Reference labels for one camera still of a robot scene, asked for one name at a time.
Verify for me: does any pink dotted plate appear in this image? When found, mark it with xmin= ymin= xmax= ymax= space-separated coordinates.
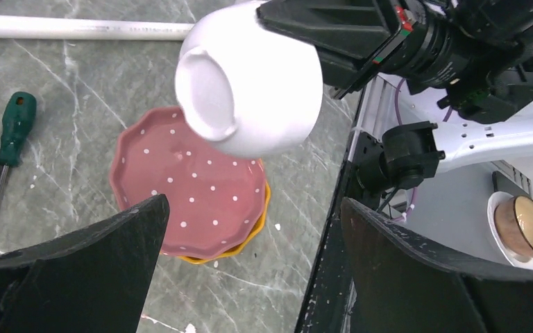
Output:
xmin=108 ymin=106 xmax=271 ymax=264

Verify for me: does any white plain bowl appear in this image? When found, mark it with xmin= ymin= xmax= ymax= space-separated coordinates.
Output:
xmin=174 ymin=1 xmax=323 ymax=158

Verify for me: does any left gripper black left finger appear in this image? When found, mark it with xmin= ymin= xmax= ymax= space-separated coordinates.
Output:
xmin=0 ymin=194 xmax=170 ymax=332

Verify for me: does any white PVC pipe frame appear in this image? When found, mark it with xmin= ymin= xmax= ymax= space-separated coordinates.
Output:
xmin=0 ymin=15 xmax=193 ymax=41

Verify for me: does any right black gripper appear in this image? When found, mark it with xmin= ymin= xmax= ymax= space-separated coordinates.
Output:
xmin=256 ymin=1 xmax=533 ymax=124

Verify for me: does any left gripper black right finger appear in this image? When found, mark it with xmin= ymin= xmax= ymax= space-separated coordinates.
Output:
xmin=340 ymin=197 xmax=533 ymax=332

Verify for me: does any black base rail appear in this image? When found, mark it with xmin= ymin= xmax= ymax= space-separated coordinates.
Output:
xmin=294 ymin=130 xmax=387 ymax=333

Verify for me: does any round wooden knob on disc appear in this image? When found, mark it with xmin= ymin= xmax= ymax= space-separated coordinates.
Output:
xmin=487 ymin=191 xmax=533 ymax=270

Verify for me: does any yellow plate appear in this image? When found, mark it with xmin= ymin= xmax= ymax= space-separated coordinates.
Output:
xmin=162 ymin=160 xmax=271 ymax=264

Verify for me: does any green handled screwdriver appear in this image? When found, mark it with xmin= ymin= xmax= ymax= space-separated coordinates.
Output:
xmin=0 ymin=92 xmax=37 ymax=204

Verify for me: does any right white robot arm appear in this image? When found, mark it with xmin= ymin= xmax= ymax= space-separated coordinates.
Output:
xmin=256 ymin=1 xmax=533 ymax=196

